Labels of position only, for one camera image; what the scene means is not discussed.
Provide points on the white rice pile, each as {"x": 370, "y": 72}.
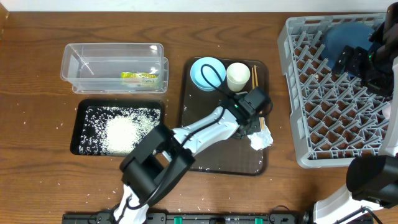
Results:
{"x": 115, "y": 131}

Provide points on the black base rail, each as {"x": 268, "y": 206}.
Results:
{"x": 163, "y": 218}

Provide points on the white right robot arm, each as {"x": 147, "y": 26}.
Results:
{"x": 371, "y": 182}

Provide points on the dark blue plate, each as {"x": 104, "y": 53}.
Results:
{"x": 353, "y": 34}

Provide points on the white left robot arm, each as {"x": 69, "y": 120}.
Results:
{"x": 156, "y": 165}

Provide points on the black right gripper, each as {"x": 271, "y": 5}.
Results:
{"x": 381, "y": 85}

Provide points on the white napkin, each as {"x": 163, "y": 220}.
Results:
{"x": 261, "y": 140}

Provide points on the grey dishwasher rack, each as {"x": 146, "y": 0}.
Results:
{"x": 333, "y": 118}

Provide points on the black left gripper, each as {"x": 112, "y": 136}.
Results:
{"x": 255, "y": 124}

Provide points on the wooden chopstick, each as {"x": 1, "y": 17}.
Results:
{"x": 252, "y": 78}
{"x": 261, "y": 119}

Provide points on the clear plastic bin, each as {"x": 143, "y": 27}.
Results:
{"x": 96, "y": 68}

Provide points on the black tray bin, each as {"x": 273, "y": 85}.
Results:
{"x": 84, "y": 104}

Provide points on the pink cup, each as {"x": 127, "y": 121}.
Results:
{"x": 386, "y": 111}

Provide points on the light blue small bowl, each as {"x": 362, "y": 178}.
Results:
{"x": 207, "y": 73}

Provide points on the dark brown serving tray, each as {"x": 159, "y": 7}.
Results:
{"x": 231, "y": 156}

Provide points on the cream paper cup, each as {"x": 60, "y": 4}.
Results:
{"x": 237, "y": 75}

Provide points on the yellow green snack wrapper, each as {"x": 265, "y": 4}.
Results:
{"x": 139, "y": 79}

